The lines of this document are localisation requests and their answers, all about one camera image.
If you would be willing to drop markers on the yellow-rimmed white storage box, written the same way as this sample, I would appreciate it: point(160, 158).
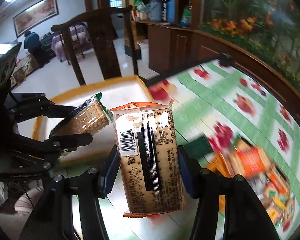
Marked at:
point(114, 92)

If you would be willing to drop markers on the dark wooden chair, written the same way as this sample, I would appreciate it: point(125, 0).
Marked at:
point(102, 35)

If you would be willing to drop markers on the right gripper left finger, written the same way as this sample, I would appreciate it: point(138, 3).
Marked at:
point(94, 184)

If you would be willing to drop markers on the black table clamp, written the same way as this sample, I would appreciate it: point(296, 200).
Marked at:
point(225, 60)

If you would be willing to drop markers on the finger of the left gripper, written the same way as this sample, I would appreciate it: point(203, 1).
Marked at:
point(57, 111)
point(68, 143)

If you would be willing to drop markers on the dark green snack packet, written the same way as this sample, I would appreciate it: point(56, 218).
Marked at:
point(198, 148)

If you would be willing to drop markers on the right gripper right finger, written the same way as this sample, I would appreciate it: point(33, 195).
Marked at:
point(201, 184)

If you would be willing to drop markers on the grey kettle jug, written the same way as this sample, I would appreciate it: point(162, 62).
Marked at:
point(154, 10)

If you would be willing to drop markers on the wooden sideboard cabinet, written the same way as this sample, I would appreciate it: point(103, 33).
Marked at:
point(173, 49)

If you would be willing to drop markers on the orange cracker packet with barcode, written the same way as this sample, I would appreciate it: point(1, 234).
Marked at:
point(148, 156)

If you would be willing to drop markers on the orange cracker pack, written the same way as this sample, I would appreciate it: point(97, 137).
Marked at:
point(248, 160)

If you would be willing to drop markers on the flower mural panel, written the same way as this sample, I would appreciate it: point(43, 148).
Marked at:
point(268, 29)

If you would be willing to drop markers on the blue thermos bottle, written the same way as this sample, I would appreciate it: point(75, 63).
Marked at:
point(170, 11)

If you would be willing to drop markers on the green fruit-print tablecloth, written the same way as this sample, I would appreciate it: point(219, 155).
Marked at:
point(223, 104)

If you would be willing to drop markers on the white plastic bucket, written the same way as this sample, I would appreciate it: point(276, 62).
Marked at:
point(144, 47)

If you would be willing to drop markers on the orange bag with black label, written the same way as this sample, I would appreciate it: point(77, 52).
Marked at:
point(221, 166)

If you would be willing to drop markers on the framed landscape painting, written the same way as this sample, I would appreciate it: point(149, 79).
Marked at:
point(35, 15)

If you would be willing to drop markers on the person in dark jacket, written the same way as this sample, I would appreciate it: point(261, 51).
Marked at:
point(33, 45)

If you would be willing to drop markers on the green-edged cracker packet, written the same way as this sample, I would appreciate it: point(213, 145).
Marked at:
point(90, 117)

